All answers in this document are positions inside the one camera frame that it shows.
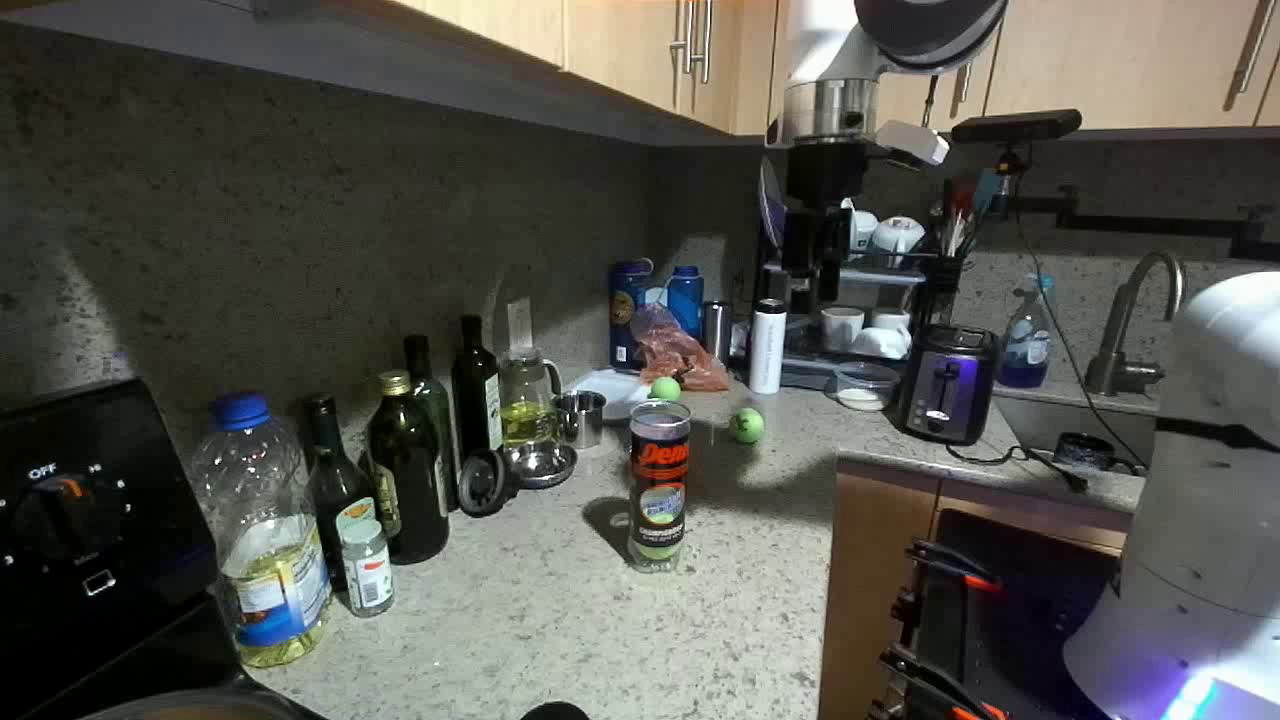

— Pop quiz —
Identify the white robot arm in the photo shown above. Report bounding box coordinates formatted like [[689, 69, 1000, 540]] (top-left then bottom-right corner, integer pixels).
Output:
[[1063, 274, 1280, 720]]

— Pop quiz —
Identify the tall green glass bottle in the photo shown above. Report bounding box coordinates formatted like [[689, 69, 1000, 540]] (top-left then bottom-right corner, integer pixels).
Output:
[[403, 336, 457, 511]]

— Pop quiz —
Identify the green tennis ball with logo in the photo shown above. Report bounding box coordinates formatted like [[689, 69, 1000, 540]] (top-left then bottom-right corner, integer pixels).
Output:
[[733, 409, 765, 445]]

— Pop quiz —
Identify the dark bottle gold cap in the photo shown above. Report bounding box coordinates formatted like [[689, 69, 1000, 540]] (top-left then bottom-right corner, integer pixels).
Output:
[[368, 370, 448, 564]]

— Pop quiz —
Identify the clear tennis ball can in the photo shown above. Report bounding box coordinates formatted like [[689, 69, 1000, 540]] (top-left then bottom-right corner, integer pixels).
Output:
[[627, 404, 694, 564]]

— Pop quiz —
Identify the blue water bottle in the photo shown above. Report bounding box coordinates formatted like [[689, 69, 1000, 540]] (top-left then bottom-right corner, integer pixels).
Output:
[[670, 263, 706, 341]]

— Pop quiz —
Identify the dish soap bottle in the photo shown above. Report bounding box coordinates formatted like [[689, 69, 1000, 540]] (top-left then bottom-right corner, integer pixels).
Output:
[[996, 274, 1053, 390]]

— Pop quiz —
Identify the white tumbler bottle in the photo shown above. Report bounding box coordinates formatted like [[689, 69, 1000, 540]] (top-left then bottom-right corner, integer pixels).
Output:
[[748, 301, 790, 395]]

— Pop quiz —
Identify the small white-capped spice jar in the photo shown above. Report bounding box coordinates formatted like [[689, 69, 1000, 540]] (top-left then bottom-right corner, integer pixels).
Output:
[[337, 520, 394, 617]]

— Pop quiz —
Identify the glass oil cruet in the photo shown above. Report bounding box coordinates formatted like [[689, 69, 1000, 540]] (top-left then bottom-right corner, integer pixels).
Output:
[[502, 296, 559, 445]]

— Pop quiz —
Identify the black stove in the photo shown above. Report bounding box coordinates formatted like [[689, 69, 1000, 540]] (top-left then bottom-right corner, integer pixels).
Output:
[[0, 381, 325, 720]]

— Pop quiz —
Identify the orange plastic bag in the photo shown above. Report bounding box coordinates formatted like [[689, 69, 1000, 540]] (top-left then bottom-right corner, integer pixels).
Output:
[[633, 307, 730, 394]]

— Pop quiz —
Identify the dark olive oil bottle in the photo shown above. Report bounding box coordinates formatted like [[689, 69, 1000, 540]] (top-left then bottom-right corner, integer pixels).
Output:
[[454, 317, 502, 458]]

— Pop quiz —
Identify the blue canister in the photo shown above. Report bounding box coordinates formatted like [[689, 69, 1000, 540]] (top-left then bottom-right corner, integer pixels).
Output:
[[609, 256, 655, 370]]

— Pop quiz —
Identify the dark green wine bottle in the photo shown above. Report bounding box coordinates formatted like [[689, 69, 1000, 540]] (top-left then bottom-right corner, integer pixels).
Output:
[[303, 395, 372, 587]]

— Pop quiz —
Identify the black dish rack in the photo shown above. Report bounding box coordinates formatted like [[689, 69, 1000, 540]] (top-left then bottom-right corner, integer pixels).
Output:
[[758, 144, 938, 394]]

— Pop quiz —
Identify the small steel bowl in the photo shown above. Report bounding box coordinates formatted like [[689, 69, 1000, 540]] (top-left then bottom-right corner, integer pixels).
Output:
[[504, 440, 578, 489]]

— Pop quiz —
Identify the black jar lid ring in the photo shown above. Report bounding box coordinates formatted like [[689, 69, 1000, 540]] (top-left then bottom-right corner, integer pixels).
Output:
[[454, 449, 516, 520]]

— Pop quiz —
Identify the large plastic oil bottle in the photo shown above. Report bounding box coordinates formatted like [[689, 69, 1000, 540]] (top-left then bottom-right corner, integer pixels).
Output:
[[187, 394, 334, 667]]

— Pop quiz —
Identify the white plastic tray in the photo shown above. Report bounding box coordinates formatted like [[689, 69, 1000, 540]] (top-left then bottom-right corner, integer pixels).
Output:
[[568, 370, 651, 423]]

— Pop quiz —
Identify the black toaster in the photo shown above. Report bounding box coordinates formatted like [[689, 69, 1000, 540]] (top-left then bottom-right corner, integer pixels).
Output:
[[890, 324, 996, 445]]

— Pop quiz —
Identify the kitchen faucet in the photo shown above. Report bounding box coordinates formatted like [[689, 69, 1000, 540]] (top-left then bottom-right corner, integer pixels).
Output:
[[1081, 248, 1193, 401]]

